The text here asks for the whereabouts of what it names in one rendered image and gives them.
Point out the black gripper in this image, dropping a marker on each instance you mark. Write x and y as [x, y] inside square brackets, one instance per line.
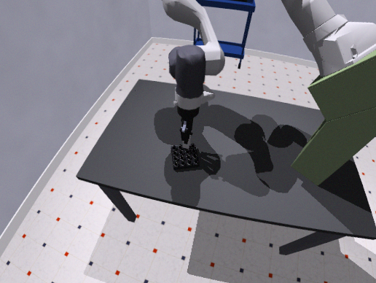
[186, 124]

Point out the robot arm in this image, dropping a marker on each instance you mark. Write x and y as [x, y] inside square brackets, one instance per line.
[334, 42]

